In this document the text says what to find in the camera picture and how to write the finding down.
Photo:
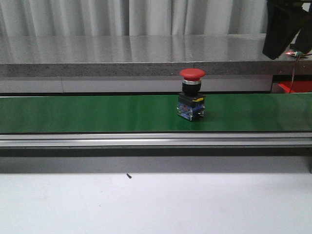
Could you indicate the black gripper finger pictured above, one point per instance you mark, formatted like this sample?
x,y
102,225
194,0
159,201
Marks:
x,y
303,42
285,19

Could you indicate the red mushroom push button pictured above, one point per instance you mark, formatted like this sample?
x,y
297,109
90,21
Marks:
x,y
190,101

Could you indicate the small green circuit board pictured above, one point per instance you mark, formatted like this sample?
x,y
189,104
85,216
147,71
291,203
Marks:
x,y
298,54

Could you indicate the red plastic bin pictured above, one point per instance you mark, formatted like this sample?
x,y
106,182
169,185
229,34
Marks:
x,y
296,86

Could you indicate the green conveyor belt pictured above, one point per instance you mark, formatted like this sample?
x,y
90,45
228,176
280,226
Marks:
x,y
154,113

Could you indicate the grey stone counter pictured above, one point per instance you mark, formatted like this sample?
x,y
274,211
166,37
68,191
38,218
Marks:
x,y
141,64

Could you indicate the white curtain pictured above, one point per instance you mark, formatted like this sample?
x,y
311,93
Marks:
x,y
131,17

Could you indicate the aluminium conveyor frame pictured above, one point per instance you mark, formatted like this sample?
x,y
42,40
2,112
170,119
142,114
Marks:
x,y
228,152

